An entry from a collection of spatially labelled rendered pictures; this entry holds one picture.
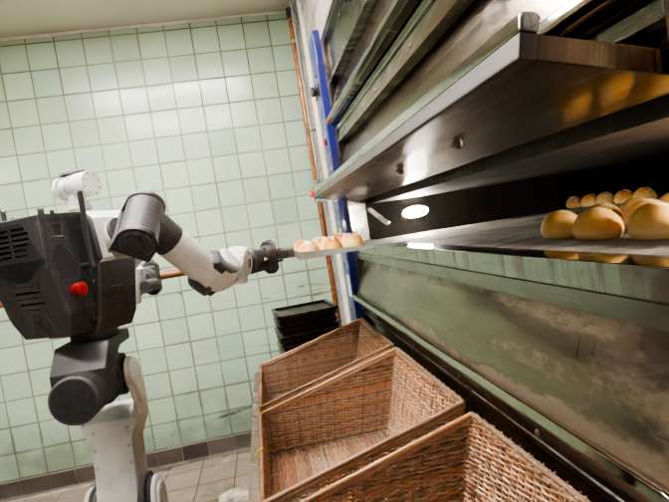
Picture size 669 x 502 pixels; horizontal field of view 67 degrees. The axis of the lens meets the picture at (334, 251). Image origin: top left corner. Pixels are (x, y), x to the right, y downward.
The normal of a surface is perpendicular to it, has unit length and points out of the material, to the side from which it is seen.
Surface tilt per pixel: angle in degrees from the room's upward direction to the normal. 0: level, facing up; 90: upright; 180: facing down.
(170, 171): 90
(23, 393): 90
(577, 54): 90
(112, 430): 81
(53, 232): 91
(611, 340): 70
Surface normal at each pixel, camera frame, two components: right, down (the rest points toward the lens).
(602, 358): -0.97, -0.18
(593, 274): -0.98, 0.16
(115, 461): 0.11, -0.12
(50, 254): 0.92, -0.13
